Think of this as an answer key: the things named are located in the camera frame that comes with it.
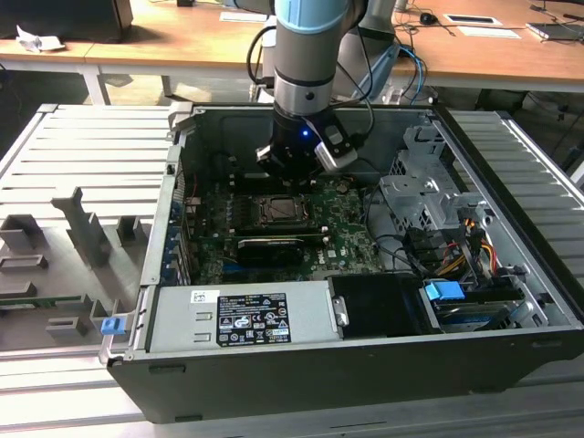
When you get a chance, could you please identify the metal socket cover frame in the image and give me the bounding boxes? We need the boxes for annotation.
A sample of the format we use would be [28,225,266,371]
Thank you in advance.
[257,194,314,225]

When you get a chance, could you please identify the CPU socket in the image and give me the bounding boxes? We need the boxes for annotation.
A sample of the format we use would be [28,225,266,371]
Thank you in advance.
[254,192,317,226]

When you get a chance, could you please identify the small grey wrist box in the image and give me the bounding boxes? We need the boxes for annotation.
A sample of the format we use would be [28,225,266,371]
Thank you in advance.
[249,80,276,102]

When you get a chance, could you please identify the green motherboard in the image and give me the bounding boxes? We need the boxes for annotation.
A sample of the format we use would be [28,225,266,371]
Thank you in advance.
[182,175,389,284]

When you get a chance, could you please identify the black graphics card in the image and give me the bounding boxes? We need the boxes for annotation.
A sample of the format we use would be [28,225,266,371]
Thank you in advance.
[235,235,306,269]

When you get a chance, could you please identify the grey plastic case latch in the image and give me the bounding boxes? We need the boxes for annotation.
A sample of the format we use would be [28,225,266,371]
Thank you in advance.
[166,101,195,134]

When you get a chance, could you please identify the silver metal drive cage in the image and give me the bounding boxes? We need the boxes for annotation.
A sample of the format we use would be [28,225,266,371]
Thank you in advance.
[377,123,496,238]

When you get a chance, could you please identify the pale blue teach pendant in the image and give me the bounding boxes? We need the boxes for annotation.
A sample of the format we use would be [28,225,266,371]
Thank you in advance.
[360,45,402,99]

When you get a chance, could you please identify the long wooden desk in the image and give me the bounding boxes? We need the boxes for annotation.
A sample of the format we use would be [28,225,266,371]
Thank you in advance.
[0,0,584,106]

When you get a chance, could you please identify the silver power supply unit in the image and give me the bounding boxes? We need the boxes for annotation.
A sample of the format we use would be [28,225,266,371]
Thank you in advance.
[146,280,343,353]

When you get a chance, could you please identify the blue disk carrier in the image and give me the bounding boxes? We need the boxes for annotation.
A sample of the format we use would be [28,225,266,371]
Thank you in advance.
[422,281,465,303]

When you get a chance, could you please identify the open black PC case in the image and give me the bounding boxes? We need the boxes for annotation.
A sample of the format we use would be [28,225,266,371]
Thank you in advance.
[98,102,584,425]

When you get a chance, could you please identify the white paper sheet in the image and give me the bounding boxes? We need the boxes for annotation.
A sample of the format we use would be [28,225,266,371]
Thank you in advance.
[457,26,522,40]

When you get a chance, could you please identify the disk drive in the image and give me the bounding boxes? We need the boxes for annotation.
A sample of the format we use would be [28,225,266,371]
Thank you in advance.
[431,298,515,333]

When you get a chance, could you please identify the small blue latch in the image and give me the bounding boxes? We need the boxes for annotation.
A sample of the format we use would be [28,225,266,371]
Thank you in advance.
[99,318,126,338]

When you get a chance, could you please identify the grey parts rack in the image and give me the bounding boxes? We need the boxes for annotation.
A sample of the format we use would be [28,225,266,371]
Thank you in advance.
[0,184,159,353]

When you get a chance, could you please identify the large black box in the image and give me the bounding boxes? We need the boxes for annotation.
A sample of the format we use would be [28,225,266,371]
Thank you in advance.
[0,0,134,45]

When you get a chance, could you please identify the crumpled white paper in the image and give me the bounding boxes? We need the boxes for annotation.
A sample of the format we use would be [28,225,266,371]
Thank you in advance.
[16,25,66,54]

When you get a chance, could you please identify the green RAM stick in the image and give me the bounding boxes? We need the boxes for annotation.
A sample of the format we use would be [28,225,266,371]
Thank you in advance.
[0,296,86,309]

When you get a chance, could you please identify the silver laptop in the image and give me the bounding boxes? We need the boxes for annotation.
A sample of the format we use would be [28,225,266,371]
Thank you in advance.
[525,20,584,45]

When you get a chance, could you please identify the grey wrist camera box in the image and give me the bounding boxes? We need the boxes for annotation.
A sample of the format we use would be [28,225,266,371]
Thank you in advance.
[314,125,360,172]

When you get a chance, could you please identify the black looped cable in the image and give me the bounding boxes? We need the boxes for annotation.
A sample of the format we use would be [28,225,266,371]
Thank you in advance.
[363,184,385,225]

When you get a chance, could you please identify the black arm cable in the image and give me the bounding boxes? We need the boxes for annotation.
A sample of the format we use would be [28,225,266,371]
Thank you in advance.
[245,25,280,89]

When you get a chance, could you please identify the blue cable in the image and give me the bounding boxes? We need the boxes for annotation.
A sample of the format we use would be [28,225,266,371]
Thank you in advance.
[401,44,429,99]

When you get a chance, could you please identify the silver metal bracket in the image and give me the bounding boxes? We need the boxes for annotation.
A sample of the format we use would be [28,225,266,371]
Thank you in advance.
[331,295,350,328]

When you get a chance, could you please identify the yellow power wires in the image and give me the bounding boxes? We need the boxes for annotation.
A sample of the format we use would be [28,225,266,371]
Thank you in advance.
[439,252,470,278]

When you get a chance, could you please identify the red orange power wires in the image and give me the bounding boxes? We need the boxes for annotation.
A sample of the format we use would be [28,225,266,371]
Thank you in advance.
[477,240,499,276]

